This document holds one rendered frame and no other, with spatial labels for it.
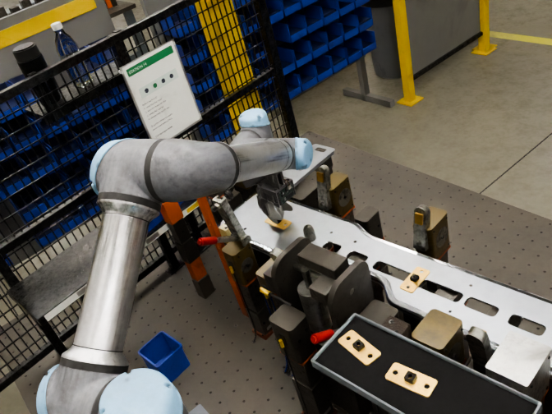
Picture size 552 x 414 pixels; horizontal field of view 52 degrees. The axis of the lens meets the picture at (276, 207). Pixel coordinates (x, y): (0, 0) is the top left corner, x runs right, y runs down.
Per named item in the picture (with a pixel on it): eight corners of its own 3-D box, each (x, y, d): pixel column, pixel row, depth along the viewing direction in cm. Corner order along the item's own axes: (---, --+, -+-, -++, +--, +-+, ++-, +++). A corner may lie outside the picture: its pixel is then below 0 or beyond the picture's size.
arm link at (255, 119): (231, 122, 143) (244, 105, 149) (241, 158, 150) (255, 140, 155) (258, 122, 140) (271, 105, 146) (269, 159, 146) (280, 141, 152)
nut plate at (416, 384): (438, 381, 96) (438, 377, 95) (428, 398, 94) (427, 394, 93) (394, 362, 101) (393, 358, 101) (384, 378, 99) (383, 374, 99)
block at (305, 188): (340, 245, 201) (325, 181, 185) (319, 265, 195) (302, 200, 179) (324, 239, 206) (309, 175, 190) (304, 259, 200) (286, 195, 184)
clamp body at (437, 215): (462, 296, 169) (455, 205, 149) (441, 323, 164) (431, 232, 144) (442, 289, 174) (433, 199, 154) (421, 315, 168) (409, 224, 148)
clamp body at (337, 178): (372, 254, 194) (356, 170, 174) (351, 275, 188) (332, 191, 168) (356, 248, 198) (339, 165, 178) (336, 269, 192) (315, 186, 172)
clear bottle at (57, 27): (97, 80, 181) (69, 19, 169) (80, 89, 177) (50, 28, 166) (87, 78, 185) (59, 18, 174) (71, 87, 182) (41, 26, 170)
